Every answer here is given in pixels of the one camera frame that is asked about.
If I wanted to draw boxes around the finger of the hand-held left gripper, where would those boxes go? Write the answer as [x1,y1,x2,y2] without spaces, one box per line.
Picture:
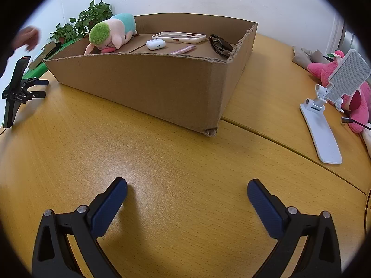
[20,77,49,87]
[25,91,47,101]

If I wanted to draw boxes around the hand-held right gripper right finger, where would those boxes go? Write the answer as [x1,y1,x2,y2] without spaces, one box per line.
[247,179,342,278]

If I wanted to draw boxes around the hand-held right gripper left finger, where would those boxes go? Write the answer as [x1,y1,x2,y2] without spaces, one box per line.
[31,177,128,278]

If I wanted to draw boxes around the pink pig plush toy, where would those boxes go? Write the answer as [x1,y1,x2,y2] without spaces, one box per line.
[84,13,138,55]

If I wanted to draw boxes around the brown cardboard box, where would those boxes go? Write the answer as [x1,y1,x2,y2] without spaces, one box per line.
[43,13,258,138]

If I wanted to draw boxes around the person's left hand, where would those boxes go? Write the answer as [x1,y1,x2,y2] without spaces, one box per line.
[14,25,41,51]

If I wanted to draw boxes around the green potted plant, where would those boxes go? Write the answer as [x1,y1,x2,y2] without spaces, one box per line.
[48,23,76,44]
[70,0,113,37]

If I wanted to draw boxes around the white phone stand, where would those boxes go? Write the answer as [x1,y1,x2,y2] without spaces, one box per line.
[299,49,371,165]

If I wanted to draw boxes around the white earbuds case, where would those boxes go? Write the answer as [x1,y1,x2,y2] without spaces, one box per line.
[145,39,166,50]

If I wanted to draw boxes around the white phone case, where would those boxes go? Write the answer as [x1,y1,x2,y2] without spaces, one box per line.
[151,31,207,44]

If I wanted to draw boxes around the pink pen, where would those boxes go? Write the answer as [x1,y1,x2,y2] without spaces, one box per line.
[170,46,194,55]

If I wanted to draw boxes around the pink bear plush toy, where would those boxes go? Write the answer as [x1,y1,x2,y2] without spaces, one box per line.
[307,49,371,134]

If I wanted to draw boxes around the grey cloth bag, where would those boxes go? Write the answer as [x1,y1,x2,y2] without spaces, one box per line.
[292,46,331,70]

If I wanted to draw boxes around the black sunglasses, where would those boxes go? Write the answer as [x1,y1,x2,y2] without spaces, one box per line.
[209,34,234,58]

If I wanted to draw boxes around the metal framed glass partition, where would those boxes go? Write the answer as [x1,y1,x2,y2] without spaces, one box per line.
[333,17,358,53]

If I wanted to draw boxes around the black cable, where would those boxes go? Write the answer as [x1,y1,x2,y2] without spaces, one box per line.
[341,117,371,131]

